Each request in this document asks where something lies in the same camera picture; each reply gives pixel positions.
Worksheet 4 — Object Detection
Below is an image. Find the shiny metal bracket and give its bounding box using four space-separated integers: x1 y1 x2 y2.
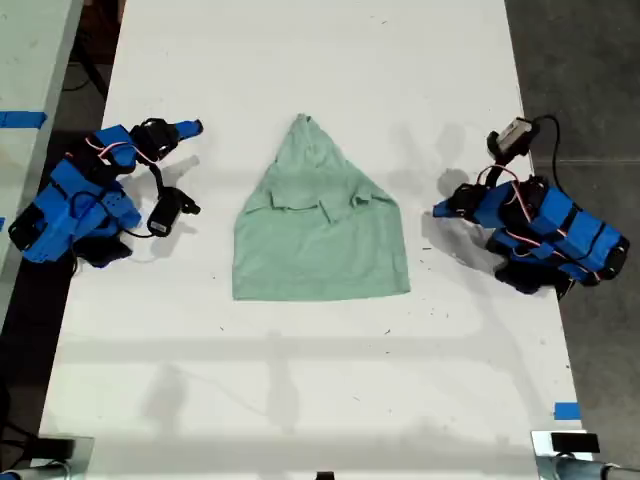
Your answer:
29 435 96 480
530 429 602 480

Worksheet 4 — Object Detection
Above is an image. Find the black camera stalk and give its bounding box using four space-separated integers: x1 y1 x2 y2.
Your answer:
148 162 169 201
480 152 515 189

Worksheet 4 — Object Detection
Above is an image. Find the pale green T-shirt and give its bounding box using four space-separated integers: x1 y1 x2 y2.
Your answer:
232 113 412 302

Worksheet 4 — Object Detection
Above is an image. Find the thin black floor cable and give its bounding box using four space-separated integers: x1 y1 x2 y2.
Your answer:
62 47 110 99

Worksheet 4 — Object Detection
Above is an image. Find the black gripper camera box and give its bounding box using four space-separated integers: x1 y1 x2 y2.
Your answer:
147 186 202 236
486 116 543 162

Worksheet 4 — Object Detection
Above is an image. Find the red white arm wire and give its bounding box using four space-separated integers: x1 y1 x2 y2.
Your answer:
84 133 169 164
477 163 569 259

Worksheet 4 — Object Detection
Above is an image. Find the pale side table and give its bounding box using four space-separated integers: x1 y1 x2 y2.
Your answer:
0 0 87 326

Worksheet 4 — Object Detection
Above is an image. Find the long blue tape strip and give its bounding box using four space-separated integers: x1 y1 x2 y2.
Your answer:
0 110 49 131

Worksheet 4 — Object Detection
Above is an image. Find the small black box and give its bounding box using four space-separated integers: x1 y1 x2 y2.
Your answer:
550 432 600 454
35 435 76 460

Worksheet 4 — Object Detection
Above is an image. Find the grey metal tube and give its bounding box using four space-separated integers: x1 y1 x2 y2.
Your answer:
554 457 640 480
0 462 74 480

